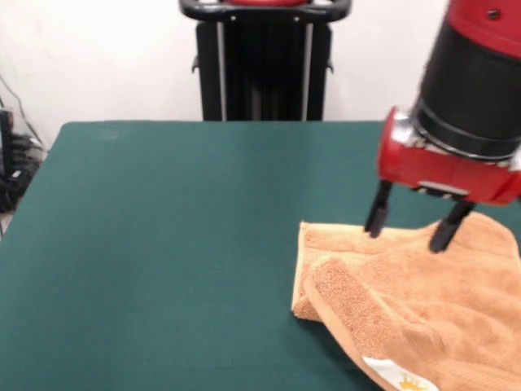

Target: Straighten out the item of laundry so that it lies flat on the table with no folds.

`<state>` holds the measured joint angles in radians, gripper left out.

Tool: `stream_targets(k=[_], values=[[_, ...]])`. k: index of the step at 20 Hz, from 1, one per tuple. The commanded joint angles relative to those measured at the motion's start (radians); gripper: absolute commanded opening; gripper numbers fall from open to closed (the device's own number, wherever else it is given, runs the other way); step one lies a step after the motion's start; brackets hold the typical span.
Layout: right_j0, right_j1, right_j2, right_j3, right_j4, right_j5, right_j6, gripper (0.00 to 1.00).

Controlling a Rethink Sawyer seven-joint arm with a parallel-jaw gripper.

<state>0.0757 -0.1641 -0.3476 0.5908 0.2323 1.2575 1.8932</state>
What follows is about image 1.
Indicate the dark green table cloth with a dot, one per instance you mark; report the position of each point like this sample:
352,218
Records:
122,244

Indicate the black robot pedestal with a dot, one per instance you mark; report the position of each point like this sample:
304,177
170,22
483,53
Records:
264,61

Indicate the black electronics box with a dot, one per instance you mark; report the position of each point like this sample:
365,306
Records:
6,130

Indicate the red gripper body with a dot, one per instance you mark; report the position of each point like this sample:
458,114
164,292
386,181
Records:
407,167

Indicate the orange terry towel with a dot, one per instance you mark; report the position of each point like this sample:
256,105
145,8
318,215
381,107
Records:
407,293

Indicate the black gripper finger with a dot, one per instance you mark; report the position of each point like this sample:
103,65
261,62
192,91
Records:
378,212
447,232

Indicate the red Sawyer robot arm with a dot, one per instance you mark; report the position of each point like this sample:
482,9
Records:
468,81

